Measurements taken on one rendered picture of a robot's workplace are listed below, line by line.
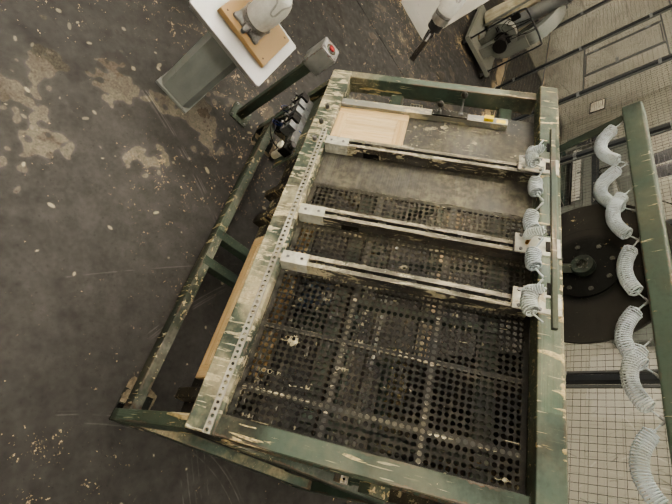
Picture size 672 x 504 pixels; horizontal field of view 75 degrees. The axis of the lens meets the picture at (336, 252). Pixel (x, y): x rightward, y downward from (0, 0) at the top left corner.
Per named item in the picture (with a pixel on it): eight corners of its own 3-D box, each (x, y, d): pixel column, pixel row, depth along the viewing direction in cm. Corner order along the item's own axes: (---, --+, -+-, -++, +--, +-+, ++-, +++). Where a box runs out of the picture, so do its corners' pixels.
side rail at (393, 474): (229, 420, 173) (222, 413, 164) (520, 498, 155) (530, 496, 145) (221, 441, 169) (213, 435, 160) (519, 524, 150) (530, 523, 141)
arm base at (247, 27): (228, 16, 226) (234, 10, 222) (248, 1, 240) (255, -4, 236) (251, 48, 234) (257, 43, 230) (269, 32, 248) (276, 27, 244)
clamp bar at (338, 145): (329, 142, 248) (326, 107, 228) (551, 175, 228) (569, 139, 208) (324, 154, 243) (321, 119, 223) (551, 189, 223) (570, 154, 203)
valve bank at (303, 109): (281, 96, 274) (307, 78, 258) (297, 112, 281) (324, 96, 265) (253, 152, 248) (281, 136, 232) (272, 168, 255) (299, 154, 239)
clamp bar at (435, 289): (287, 254, 208) (279, 223, 188) (552, 306, 188) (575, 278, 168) (280, 272, 202) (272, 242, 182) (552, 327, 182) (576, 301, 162)
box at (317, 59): (306, 51, 272) (327, 35, 260) (319, 66, 278) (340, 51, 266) (300, 62, 266) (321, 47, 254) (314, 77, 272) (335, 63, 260)
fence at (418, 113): (343, 103, 266) (343, 97, 263) (505, 125, 250) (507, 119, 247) (341, 108, 264) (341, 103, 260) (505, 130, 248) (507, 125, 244)
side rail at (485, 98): (352, 86, 284) (352, 71, 275) (530, 108, 266) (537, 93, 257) (350, 92, 281) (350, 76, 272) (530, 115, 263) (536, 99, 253)
